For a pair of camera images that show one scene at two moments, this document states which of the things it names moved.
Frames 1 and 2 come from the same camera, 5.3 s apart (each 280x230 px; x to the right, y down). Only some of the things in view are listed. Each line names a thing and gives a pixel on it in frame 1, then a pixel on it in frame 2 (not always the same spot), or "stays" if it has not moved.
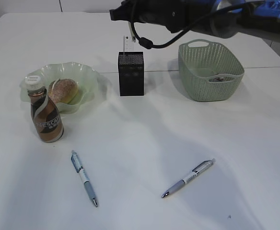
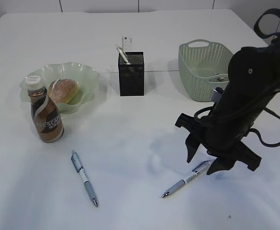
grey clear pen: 205,165 stays
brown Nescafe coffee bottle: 47,120 stays
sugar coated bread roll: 63,90 stays
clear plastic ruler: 128,44 stays
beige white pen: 131,29 -> 122,53
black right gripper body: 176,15 -> 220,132
